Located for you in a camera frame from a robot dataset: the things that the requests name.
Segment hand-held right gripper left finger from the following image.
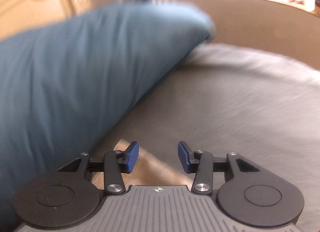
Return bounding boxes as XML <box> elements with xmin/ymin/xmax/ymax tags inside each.
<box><xmin>57</xmin><ymin>141</ymin><xmax>139</xmax><ymax>194</ymax></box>

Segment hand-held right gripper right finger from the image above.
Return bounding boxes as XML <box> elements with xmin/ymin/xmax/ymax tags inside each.
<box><xmin>177</xmin><ymin>141</ymin><xmax>260</xmax><ymax>194</ymax></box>

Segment beige pants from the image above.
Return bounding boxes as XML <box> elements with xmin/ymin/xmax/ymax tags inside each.
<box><xmin>91</xmin><ymin>139</ymin><xmax>187</xmax><ymax>190</ymax></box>

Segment grey bed blanket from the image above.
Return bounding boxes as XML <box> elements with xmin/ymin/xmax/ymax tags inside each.
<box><xmin>92</xmin><ymin>43</ymin><xmax>320</xmax><ymax>232</ymax></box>

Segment teal pillow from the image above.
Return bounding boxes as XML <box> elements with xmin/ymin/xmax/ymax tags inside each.
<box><xmin>0</xmin><ymin>0</ymin><xmax>215</xmax><ymax>225</ymax></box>

